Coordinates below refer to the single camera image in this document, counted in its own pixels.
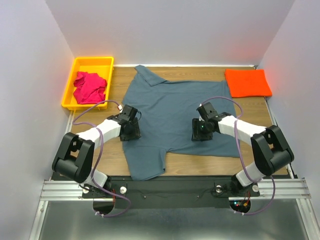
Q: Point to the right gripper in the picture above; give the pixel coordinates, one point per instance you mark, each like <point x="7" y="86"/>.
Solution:
<point x="200" y="135"/>

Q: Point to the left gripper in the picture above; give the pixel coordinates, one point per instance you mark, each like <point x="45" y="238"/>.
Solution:
<point x="131" y="133"/>

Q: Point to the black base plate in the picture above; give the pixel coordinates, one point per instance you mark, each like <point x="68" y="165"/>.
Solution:
<point x="170" y="192"/>

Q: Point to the yellow plastic bin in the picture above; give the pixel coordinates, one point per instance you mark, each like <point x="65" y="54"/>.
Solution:
<point x="103" y="66"/>

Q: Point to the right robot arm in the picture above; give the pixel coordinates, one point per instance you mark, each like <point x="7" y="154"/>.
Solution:
<point x="270" y="148"/>

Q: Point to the folded orange t-shirt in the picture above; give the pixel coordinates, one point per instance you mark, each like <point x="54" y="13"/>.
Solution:
<point x="247" y="83"/>

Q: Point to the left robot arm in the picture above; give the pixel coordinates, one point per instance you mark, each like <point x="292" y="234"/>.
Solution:
<point x="74" y="157"/>

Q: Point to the magenta t-shirt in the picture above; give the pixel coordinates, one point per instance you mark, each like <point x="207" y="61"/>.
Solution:
<point x="89" y="88"/>

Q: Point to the grey-blue t-shirt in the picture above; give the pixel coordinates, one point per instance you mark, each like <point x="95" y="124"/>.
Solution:
<point x="168" y="108"/>

